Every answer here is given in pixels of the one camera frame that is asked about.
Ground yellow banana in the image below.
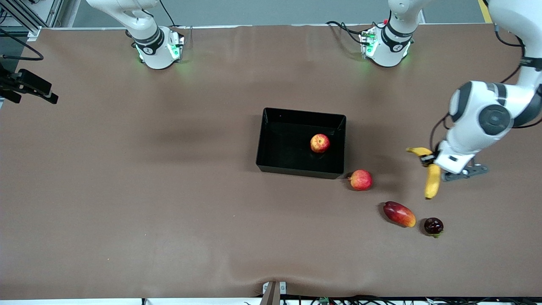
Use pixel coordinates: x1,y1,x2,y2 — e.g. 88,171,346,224
406,147,442,200

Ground red yellow striped apple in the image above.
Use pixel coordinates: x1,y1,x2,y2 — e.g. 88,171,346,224
310,133,331,154

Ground black plastic box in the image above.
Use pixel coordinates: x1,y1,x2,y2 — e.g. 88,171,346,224
256,107,347,180

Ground red apple on table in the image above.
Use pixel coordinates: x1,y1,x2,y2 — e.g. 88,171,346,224
348,169,373,191

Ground red yellow mango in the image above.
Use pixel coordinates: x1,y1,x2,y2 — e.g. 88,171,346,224
383,201,416,228

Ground dark purple plum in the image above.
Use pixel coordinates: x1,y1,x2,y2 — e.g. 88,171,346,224
424,217,444,238

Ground brown table cover mat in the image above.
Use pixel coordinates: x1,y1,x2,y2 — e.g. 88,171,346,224
0,23,542,299

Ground metal table edge clamp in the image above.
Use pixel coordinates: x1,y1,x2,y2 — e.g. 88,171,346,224
262,281,287,305

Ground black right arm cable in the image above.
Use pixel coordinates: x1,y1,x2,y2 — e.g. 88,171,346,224
0,28,44,61

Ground aluminium frame profile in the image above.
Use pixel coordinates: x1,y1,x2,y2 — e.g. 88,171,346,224
0,0,64,41

